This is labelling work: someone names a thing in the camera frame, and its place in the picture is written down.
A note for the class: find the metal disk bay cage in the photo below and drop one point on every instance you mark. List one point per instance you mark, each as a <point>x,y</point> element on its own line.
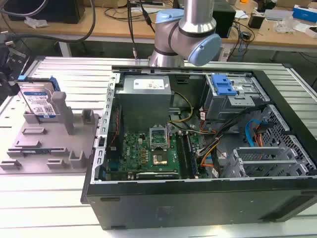
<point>237,104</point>

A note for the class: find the silver perforated drive bracket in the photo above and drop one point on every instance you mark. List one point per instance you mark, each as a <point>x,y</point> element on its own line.
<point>267,161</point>

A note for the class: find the grey power supply unit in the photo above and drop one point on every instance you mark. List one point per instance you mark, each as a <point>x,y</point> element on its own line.
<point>143,101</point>

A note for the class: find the black box on desk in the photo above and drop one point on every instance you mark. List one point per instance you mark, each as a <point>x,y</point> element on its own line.
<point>44,11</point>

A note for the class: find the black computer tower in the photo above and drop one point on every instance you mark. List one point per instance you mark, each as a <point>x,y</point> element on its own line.
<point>224,19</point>

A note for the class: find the blue plastic bay latch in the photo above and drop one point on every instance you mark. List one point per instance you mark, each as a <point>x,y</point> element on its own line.
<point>223,85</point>

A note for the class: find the CPU socket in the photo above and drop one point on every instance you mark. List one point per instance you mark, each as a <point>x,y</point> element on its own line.
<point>160,159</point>

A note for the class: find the black RAM slot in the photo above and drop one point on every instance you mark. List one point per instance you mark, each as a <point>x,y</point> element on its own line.
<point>182,156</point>
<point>192,158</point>

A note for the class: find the grey parts rack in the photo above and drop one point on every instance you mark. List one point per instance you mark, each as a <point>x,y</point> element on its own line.
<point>49,143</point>

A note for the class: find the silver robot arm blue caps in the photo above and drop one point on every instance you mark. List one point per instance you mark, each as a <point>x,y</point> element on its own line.
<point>188,29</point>

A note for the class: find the green motherboard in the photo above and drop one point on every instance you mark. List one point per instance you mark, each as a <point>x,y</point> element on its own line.
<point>138,153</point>

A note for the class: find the black open PC case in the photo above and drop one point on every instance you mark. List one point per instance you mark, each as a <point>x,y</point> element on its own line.
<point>198,205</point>

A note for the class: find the small black cube device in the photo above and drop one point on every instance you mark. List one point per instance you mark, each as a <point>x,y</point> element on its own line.
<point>256,20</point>

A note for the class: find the hard disk in blue carrier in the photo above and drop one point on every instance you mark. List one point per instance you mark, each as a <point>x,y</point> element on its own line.
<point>37,101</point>

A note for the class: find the blue white cardboard box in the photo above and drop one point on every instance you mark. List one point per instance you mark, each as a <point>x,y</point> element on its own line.
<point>304,11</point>

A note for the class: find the wooden desk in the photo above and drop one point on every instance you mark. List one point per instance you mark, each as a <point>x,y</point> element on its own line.
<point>119,24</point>

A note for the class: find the clear plastic bag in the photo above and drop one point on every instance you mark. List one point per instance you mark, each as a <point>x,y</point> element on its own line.
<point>36,22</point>

